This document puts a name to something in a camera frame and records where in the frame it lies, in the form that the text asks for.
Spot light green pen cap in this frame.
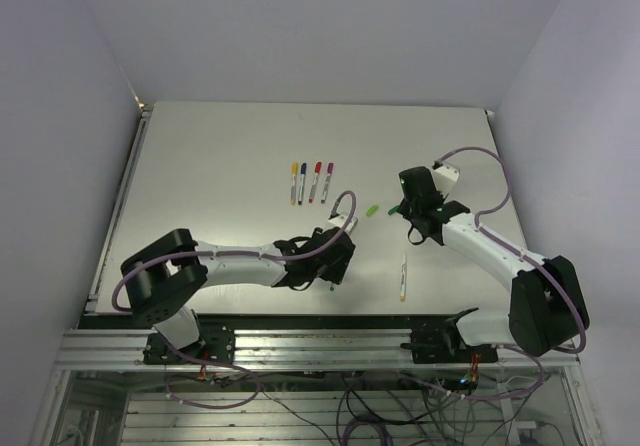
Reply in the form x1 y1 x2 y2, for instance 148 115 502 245
366 205 379 217

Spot orange-end pen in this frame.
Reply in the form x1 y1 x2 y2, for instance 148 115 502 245
399 253 408 302

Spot purple-end white pen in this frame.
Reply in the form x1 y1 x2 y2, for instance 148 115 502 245
320 168 333 204

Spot red-end white pen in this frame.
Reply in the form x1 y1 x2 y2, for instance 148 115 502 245
308 171 321 204

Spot blue-end white pen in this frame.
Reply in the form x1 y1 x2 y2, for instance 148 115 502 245
297 171 306 206

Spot yellow-end white pen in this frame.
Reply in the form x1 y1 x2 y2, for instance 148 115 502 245
290 167 298 205

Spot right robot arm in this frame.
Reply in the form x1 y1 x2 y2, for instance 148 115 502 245
398 164 590 362

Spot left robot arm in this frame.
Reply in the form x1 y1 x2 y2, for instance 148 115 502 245
112 216 356 363

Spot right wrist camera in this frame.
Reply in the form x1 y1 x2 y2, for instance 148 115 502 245
432 163 460 197

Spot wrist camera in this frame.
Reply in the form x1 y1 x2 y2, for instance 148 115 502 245
432 163 460 197
326 214 358 235

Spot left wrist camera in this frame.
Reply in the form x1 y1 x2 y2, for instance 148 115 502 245
326 214 358 235

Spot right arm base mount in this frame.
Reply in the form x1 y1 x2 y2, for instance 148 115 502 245
400 308 498 364

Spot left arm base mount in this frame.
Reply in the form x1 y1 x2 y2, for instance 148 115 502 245
143 320 236 366

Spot loose cables under table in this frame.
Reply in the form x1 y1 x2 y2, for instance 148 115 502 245
164 363 546 446

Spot aluminium frame rail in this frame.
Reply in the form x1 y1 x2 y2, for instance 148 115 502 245
54 328 584 372

